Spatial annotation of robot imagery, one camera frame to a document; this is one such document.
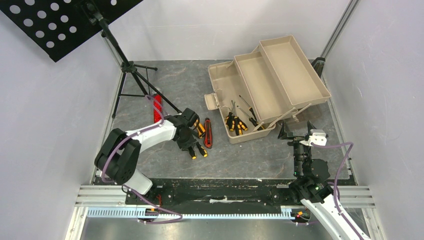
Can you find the beige plastic tool box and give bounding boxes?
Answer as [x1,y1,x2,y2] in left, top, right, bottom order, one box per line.
[204,35,331,144]

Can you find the black metronome clear cover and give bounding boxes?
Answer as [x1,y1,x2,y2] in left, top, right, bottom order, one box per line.
[310,57,326,78]

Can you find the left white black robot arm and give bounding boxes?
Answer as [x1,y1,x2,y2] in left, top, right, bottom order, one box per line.
[94,108,208,204]

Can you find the red cylindrical object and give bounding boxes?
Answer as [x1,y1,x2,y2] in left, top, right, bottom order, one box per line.
[153,93,163,123]

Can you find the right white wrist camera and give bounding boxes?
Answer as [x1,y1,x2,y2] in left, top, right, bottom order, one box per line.
[300,129,328,146]

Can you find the red black utility knife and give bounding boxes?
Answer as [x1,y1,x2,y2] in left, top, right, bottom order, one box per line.
[203,117,213,149]

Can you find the aluminium frame rail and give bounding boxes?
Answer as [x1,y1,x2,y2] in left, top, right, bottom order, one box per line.
[64,33,160,240]

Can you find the screwdriver yellow black extra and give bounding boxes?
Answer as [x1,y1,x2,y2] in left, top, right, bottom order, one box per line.
[236,116,249,131]

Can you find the screwdriver yellow black sideways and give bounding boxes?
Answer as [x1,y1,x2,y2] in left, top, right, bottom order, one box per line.
[226,100,235,132]

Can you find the screwdriver black handle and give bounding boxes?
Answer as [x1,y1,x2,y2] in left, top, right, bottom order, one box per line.
[238,95,257,121]

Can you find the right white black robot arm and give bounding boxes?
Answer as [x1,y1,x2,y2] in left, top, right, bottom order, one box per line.
[278,121,370,240]

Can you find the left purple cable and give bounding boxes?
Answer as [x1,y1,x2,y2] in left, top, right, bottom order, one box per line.
[100,95,184,225]

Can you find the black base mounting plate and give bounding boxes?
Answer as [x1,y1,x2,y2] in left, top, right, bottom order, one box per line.
[144,178,301,214]

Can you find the black perforated music stand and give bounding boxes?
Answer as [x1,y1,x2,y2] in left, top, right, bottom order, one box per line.
[0,0,181,114]

